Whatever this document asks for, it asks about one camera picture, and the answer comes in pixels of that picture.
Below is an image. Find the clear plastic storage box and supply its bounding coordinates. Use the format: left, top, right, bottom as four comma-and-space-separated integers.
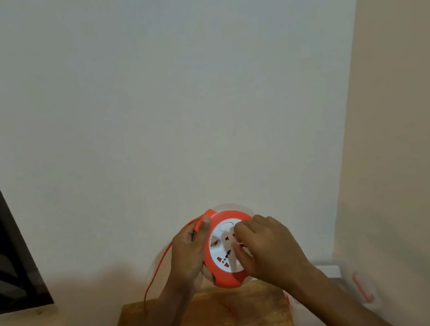
280, 251, 385, 326

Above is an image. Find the orange white extension cord reel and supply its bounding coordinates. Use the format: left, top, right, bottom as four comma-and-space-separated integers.
190, 200, 266, 294

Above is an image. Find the person's right hand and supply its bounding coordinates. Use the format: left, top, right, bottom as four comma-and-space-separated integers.
228, 207, 319, 297

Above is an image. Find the person's left hand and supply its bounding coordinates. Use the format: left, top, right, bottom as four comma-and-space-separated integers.
159, 215, 223, 299

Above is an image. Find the person's right forearm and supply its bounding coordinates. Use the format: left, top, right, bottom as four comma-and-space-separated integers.
281, 255, 399, 326

